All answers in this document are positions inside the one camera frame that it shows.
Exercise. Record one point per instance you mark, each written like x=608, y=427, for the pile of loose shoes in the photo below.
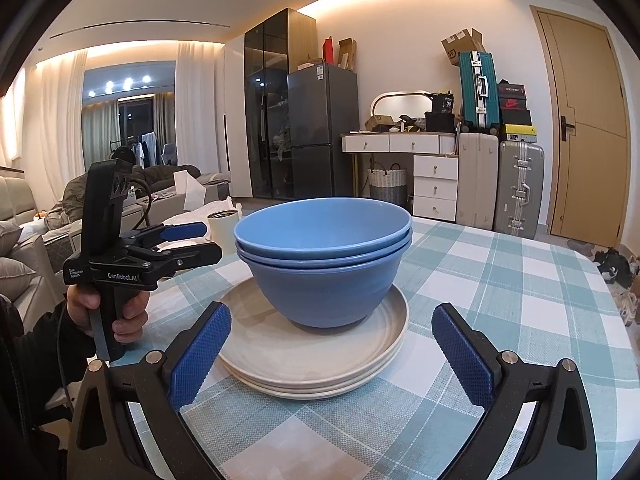
x=615, y=265

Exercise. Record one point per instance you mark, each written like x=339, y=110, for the black paper bag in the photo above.
x=443, y=102

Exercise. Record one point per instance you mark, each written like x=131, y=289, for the black fabric bag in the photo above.
x=440, y=122

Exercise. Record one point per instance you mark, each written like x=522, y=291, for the woven basket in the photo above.
x=386, y=185

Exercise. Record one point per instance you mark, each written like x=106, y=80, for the silver suitcase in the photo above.
x=520, y=190

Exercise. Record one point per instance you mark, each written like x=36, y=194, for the white tissue paper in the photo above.
x=205, y=209

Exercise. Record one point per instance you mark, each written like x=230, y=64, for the white vanity desk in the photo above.
x=435, y=190

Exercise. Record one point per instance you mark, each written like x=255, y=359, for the person's left hand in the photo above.
x=130, y=315

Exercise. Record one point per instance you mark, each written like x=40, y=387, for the white curtain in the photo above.
x=200, y=105
x=62, y=120

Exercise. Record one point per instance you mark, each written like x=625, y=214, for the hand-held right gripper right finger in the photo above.
x=462, y=360

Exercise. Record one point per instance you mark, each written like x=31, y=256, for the olive blanket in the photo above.
x=75, y=195

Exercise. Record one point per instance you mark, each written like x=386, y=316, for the open cardboard box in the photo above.
x=460, y=47

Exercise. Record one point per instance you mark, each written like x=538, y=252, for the dark window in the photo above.
x=130, y=115

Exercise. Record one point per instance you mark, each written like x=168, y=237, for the teal suitcase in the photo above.
x=472, y=90

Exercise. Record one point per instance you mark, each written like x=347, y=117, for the small cardboard box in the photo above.
x=378, y=123

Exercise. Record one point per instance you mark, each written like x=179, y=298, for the white tumbler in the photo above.
x=224, y=232

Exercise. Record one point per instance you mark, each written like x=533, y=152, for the blue bowl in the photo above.
x=280, y=257
x=320, y=225
x=325, y=295

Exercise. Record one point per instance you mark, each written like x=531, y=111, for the oval mirror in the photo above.
x=400, y=105

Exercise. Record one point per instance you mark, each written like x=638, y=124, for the black shoe box red logo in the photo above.
x=514, y=103

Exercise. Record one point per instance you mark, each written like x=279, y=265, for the dark glass cabinet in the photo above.
x=265, y=110

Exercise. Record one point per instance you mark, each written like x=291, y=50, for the cream plate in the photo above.
x=310, y=394
x=260, y=340
x=390, y=362

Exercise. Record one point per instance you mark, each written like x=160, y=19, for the grey fridge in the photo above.
x=320, y=125

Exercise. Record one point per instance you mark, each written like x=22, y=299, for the black yellow shoe box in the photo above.
x=520, y=133

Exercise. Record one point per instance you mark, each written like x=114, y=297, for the teal plaid tablecloth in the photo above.
x=450, y=270

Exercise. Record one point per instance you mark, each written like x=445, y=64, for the plain black shoe box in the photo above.
x=516, y=117

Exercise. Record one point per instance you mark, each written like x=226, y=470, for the wooden door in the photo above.
x=590, y=160

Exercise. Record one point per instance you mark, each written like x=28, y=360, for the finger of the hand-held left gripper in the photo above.
x=190, y=256
x=185, y=231

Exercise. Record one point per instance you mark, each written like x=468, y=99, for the beige suitcase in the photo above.
x=477, y=180

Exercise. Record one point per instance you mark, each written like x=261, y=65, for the flat cardboard box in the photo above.
x=347, y=55

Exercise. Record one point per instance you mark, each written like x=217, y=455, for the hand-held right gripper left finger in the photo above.
x=200, y=360

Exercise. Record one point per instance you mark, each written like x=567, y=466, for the beige sofa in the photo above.
x=20, y=260

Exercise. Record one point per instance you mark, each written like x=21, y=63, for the black shoe box white label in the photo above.
x=512, y=89

